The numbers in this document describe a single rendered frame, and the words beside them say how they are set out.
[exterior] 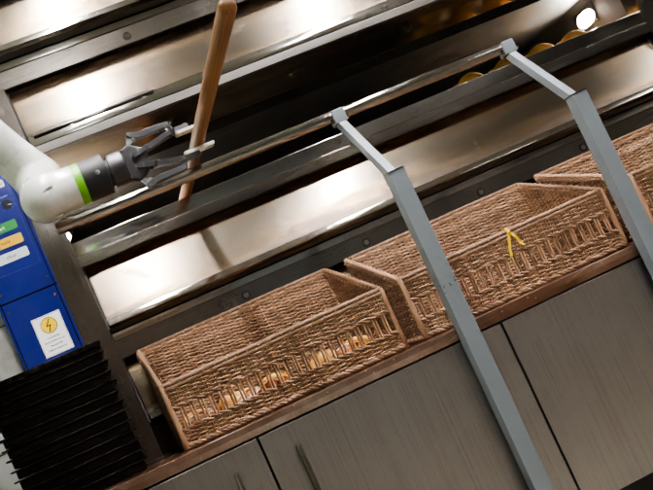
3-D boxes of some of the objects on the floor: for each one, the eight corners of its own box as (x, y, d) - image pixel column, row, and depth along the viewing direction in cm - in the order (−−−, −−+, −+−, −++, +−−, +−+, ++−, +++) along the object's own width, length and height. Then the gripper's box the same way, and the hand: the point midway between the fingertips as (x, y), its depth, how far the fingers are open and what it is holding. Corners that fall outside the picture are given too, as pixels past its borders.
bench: (99, 748, 263) (6, 528, 268) (873, 342, 317) (784, 165, 322) (88, 832, 208) (-28, 553, 213) (1025, 325, 262) (916, 112, 267)
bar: (262, 703, 239) (54, 225, 249) (726, 456, 267) (523, 35, 277) (281, 743, 209) (43, 196, 218) (802, 460, 237) (570, -14, 247)
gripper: (93, 141, 238) (192, 103, 243) (124, 212, 237) (223, 172, 242) (92, 132, 231) (193, 92, 236) (124, 205, 229) (225, 164, 235)
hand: (195, 138), depth 238 cm, fingers open, 4 cm apart
